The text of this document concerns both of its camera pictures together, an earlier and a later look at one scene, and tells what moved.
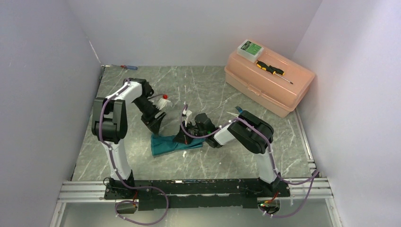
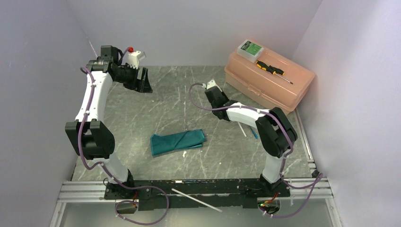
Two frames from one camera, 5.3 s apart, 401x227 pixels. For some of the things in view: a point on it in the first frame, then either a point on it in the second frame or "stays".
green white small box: [248, 50] stays
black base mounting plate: [193, 193] stays
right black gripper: [182, 137] → [223, 94]
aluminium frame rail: [305, 191] stays
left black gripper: [152, 123] → [143, 86]
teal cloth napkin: [161, 144] stays
